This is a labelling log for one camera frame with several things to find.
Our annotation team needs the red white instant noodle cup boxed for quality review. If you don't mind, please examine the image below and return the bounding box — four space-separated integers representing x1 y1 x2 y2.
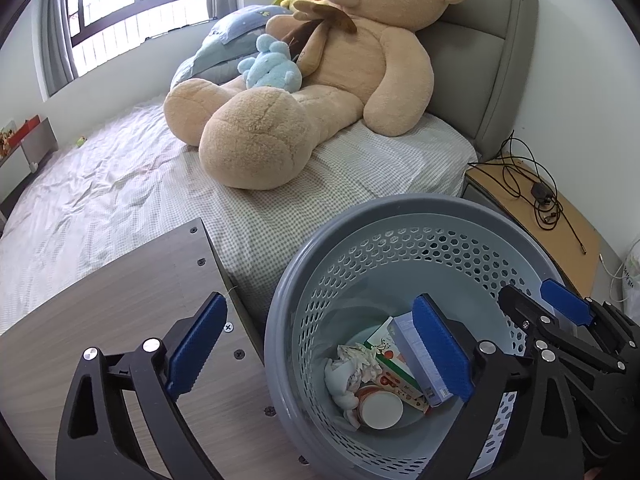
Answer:
356 385 404 430

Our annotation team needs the grey white desk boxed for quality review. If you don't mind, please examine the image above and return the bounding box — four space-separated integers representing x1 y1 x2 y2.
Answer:
0 118 58 200

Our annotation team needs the red box on desk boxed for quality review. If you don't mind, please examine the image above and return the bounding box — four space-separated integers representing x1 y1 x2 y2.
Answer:
13 115 40 142

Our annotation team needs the light blue pillow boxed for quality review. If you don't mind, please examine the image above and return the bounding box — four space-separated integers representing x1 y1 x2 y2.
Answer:
170 4 290 89

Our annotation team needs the light blue tissue box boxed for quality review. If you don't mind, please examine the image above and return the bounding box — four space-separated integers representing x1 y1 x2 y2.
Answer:
390 312 452 408

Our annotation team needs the grey left curtain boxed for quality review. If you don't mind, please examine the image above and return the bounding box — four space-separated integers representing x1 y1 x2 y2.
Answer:
40 0 78 96

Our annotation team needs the grey plastic laundry basket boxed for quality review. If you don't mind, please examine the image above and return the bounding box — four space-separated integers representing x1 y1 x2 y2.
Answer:
265 194 559 479

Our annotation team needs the black charger cable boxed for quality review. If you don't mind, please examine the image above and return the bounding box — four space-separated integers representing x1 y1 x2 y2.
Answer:
466 130 589 254

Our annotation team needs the window with dark frame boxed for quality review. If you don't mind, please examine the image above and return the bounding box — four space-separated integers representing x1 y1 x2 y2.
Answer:
67 0 208 75

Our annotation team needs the grey padded headboard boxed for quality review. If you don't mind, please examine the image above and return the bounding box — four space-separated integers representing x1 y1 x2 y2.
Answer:
418 0 537 154

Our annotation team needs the bed with white sheet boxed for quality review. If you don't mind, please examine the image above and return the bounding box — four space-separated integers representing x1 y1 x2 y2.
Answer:
1 100 476 328

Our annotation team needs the small blue plush toy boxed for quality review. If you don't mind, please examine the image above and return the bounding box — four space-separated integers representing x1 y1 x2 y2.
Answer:
238 34 303 93

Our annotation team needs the large tan teddy bear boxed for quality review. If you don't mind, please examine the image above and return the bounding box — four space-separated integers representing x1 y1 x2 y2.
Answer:
164 0 464 190

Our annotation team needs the green white medicine box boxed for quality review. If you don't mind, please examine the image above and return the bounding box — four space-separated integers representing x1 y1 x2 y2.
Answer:
363 316 430 413

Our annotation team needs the white knotted cloth bag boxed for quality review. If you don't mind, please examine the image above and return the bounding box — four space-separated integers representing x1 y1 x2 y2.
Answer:
324 360 360 429

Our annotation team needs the grey nightstand with drawers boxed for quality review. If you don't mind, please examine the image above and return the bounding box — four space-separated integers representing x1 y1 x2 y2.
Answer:
466 156 601 296

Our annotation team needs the beige paper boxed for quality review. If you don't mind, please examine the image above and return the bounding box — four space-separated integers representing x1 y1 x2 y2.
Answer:
336 344 383 389

